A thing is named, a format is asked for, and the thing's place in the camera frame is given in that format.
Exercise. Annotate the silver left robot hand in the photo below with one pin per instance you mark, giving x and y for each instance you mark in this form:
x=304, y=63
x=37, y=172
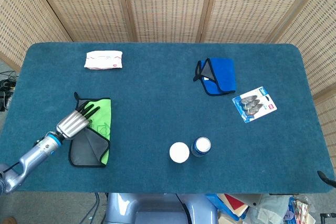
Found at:
x=72, y=125

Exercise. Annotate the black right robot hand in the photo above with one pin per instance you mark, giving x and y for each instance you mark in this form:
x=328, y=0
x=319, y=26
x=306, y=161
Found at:
x=326, y=179

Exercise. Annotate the grey and green cloth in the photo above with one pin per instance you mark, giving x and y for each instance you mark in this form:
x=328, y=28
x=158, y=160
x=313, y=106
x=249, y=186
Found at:
x=102, y=119

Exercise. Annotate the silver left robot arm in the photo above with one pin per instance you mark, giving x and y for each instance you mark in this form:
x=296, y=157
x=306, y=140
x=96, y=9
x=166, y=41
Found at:
x=34, y=155

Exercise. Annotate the blue cloth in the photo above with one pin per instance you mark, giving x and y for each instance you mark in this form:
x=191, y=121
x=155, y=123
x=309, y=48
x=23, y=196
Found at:
x=223, y=74

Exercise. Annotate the crumpled clear plastic bag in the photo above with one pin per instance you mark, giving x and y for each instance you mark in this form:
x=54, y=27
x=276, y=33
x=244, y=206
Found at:
x=267, y=208

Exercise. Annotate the pink and white tissue pack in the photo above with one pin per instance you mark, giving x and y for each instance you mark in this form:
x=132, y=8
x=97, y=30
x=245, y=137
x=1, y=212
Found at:
x=103, y=60

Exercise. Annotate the teal felt covered table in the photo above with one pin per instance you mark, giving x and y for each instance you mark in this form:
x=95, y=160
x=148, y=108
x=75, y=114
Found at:
x=157, y=103

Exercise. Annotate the red book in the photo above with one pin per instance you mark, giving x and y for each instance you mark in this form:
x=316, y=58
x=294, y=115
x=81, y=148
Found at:
x=235, y=203

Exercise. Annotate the blister pack of metal hooks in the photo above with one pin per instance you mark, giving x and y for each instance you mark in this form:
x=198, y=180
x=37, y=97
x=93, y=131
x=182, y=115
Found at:
x=253, y=104

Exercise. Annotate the white paper cup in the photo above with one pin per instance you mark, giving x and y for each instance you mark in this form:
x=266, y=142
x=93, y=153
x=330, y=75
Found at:
x=179, y=152

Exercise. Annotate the grey robot torso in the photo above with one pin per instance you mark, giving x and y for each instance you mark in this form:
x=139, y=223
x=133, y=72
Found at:
x=157, y=208

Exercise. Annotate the blue and white drink can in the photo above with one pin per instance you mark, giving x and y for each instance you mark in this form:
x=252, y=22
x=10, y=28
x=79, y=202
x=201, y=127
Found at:
x=201, y=146

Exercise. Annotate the woven bamboo folding screen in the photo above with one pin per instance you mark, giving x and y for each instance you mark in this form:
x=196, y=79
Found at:
x=168, y=6

